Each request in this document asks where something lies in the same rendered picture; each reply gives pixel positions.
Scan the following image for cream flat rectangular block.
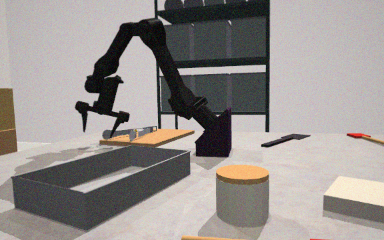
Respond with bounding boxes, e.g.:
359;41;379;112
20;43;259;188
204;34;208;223
323;176;384;223

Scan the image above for white jar with orange lid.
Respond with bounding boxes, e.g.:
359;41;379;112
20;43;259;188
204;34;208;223
216;165;269;225

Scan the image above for light brown wooden board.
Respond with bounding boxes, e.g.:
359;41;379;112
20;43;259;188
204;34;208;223
99;129;195;147

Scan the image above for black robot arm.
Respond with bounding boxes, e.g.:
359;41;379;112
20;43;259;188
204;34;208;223
84;17;220;132

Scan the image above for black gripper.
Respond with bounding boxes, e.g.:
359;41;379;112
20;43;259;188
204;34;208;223
75;91;130;138

